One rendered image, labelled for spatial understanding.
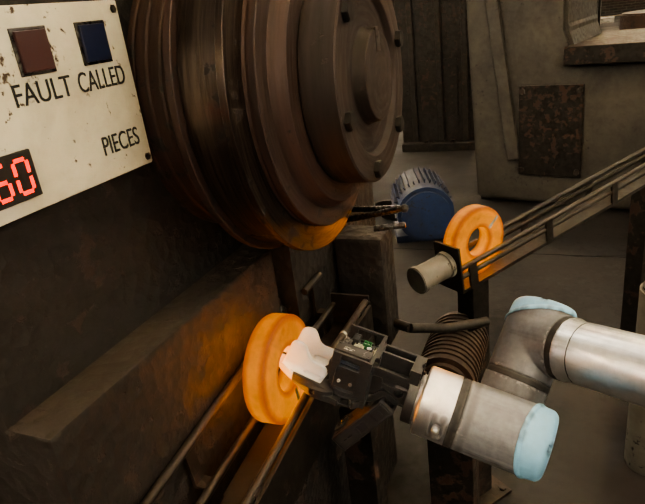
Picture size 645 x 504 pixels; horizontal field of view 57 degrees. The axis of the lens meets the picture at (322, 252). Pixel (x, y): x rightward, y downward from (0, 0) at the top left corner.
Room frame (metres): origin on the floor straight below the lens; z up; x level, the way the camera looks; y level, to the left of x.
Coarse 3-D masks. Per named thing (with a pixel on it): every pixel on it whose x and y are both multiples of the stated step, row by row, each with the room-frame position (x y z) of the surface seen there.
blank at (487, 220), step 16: (464, 208) 1.18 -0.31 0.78; (480, 208) 1.17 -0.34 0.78; (448, 224) 1.16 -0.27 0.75; (464, 224) 1.14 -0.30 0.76; (480, 224) 1.17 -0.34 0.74; (496, 224) 1.19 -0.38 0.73; (448, 240) 1.14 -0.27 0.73; (464, 240) 1.14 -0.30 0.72; (480, 240) 1.20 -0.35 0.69; (496, 240) 1.19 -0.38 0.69; (464, 256) 1.14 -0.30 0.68; (464, 272) 1.14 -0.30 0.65; (480, 272) 1.17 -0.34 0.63
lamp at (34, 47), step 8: (16, 32) 0.57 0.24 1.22; (24, 32) 0.58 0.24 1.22; (32, 32) 0.59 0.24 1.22; (40, 32) 0.59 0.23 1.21; (16, 40) 0.57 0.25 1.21; (24, 40) 0.58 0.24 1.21; (32, 40) 0.58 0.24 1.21; (40, 40) 0.59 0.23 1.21; (24, 48) 0.57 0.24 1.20; (32, 48) 0.58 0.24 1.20; (40, 48) 0.59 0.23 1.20; (48, 48) 0.60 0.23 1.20; (24, 56) 0.57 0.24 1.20; (32, 56) 0.58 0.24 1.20; (40, 56) 0.59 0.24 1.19; (48, 56) 0.60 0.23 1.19; (24, 64) 0.57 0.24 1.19; (32, 64) 0.58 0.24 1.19; (40, 64) 0.58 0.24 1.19; (48, 64) 0.59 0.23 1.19; (24, 72) 0.57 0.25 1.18
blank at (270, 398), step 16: (272, 320) 0.71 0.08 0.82; (288, 320) 0.73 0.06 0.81; (256, 336) 0.69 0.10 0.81; (272, 336) 0.68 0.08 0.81; (288, 336) 0.72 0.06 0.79; (256, 352) 0.67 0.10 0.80; (272, 352) 0.67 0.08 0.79; (256, 368) 0.65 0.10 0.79; (272, 368) 0.67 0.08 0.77; (256, 384) 0.64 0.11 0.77; (272, 384) 0.66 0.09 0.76; (288, 384) 0.71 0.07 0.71; (256, 400) 0.64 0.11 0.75; (272, 400) 0.65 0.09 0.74; (288, 400) 0.69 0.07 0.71; (256, 416) 0.65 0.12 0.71; (272, 416) 0.65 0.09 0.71; (288, 416) 0.68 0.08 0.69
